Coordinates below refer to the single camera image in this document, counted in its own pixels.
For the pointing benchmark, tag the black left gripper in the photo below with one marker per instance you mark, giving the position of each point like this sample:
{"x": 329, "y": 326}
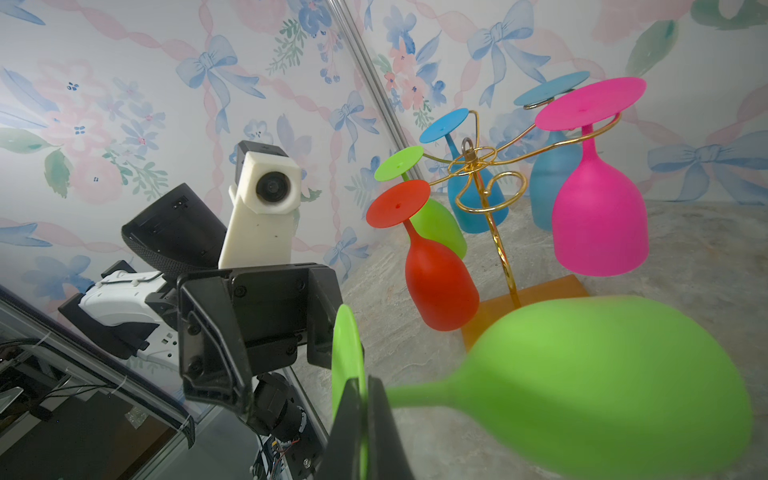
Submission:
{"x": 236, "y": 324}

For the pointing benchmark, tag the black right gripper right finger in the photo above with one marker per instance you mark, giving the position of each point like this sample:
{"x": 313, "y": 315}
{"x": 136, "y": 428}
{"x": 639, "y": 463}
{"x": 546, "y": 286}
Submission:
{"x": 387, "y": 459}

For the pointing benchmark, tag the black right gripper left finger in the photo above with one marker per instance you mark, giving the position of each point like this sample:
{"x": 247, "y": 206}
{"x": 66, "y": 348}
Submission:
{"x": 343, "y": 455}

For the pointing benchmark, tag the green wine glass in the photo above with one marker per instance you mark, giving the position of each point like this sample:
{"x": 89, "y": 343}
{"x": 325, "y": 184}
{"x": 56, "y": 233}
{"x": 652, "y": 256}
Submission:
{"x": 611, "y": 387}
{"x": 434, "y": 221}

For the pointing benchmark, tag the pink wine glass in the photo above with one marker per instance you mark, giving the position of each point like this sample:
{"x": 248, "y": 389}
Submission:
{"x": 599, "y": 219}

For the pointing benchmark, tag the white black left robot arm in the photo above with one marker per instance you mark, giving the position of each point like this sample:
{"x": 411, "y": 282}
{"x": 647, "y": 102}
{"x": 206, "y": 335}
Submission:
{"x": 128, "y": 314}

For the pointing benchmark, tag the red wine glass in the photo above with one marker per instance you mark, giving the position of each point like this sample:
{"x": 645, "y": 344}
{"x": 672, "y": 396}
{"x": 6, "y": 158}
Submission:
{"x": 437, "y": 280}

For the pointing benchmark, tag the blue wine glass left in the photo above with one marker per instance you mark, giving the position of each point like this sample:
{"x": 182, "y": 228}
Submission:
{"x": 473, "y": 190}

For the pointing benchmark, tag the blue wine glass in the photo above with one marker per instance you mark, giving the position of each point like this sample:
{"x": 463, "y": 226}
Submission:
{"x": 552, "y": 168}
{"x": 473, "y": 190}

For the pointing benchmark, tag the blue wine glass right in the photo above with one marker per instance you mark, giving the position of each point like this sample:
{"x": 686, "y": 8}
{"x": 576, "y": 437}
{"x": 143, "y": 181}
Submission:
{"x": 552, "y": 168}

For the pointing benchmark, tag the aluminium corner post left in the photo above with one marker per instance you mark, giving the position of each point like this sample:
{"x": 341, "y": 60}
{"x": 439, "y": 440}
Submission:
{"x": 343, "y": 15}

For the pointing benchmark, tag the gold wire rack wooden base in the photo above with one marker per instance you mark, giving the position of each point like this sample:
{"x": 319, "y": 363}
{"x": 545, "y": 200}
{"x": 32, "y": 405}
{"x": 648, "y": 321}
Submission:
{"x": 489, "y": 311}

